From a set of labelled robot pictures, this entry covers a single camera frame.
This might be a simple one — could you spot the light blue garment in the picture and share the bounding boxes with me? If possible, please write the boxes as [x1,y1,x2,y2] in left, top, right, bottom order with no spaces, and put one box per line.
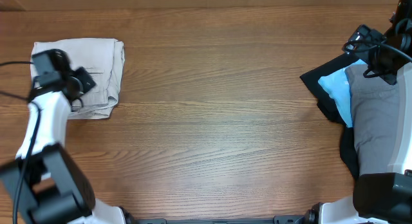
[318,60,366,128]

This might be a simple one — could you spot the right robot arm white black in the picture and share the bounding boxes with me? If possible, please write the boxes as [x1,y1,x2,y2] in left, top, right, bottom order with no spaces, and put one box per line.
[299,0,411,223]

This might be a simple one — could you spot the grey garment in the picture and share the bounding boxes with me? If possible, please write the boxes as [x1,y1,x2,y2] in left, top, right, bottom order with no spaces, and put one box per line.
[345,65,400,175]

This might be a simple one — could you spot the black garment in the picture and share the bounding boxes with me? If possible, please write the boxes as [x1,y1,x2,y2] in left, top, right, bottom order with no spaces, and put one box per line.
[300,53,364,180]

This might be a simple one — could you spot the beige shorts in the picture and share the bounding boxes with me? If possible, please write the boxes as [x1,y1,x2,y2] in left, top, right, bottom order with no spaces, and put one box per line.
[32,38,126,120]

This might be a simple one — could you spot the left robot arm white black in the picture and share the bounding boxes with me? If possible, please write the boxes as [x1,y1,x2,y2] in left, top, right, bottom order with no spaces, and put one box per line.
[1,49,135,224]

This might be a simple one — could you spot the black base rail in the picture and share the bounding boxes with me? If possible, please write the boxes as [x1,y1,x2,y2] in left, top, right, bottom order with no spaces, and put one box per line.
[133,215,304,224]

